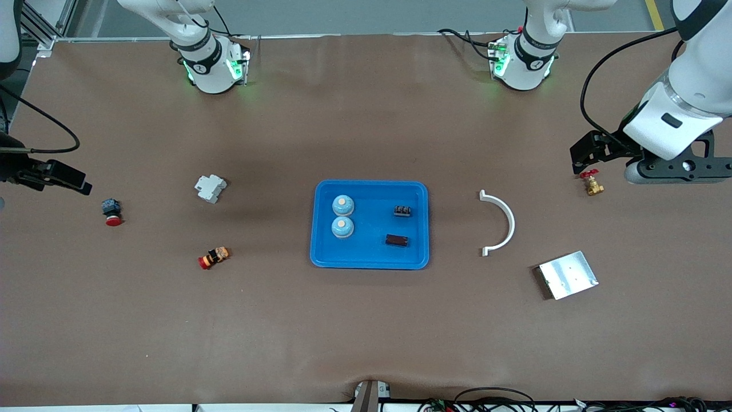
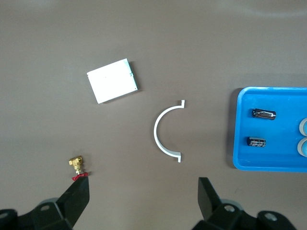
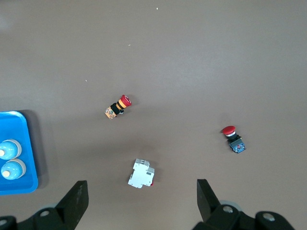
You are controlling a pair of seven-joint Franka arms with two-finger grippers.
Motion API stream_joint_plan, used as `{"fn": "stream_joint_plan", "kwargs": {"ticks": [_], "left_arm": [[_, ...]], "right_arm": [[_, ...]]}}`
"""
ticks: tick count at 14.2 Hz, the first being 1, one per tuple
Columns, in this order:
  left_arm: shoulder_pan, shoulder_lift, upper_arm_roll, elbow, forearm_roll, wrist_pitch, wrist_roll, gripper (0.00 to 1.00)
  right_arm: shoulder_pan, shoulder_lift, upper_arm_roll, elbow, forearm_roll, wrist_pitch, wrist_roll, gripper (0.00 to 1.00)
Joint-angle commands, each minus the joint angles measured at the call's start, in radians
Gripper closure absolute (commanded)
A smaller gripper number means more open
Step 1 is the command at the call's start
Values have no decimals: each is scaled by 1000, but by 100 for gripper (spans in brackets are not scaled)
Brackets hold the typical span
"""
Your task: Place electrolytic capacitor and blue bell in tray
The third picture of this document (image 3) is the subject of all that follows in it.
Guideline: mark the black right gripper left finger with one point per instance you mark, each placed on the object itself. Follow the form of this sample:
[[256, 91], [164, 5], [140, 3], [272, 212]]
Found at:
[[76, 203]]

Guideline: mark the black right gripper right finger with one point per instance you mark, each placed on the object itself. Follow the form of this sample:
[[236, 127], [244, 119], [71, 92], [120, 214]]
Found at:
[[208, 210]]

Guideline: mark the blue dome bell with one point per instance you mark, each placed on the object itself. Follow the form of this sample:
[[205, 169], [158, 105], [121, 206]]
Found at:
[[14, 169], [10, 148]]

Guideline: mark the blue plastic tray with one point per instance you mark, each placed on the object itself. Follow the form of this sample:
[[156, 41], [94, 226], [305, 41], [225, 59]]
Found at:
[[14, 124]]

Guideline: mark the white circuit breaker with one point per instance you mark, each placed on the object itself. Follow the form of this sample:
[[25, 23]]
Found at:
[[140, 175]]

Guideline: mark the red mushroom pushbutton blue base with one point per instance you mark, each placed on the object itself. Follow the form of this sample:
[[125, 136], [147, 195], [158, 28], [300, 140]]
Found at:
[[229, 130]]

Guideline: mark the red emergency stop orange body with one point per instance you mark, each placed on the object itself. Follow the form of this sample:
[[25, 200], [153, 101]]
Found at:
[[117, 107]]

